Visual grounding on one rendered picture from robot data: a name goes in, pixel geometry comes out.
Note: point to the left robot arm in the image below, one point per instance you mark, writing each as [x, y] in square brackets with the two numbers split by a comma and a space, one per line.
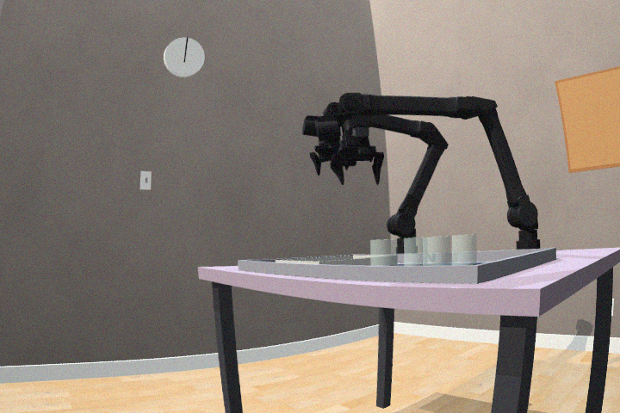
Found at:
[522, 216]

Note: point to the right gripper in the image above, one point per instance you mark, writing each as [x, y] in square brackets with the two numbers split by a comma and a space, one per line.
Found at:
[325, 152]

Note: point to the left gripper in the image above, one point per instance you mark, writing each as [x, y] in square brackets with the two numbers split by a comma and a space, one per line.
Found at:
[350, 154]

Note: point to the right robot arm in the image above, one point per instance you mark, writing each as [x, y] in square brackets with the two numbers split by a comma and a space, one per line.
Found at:
[403, 222]

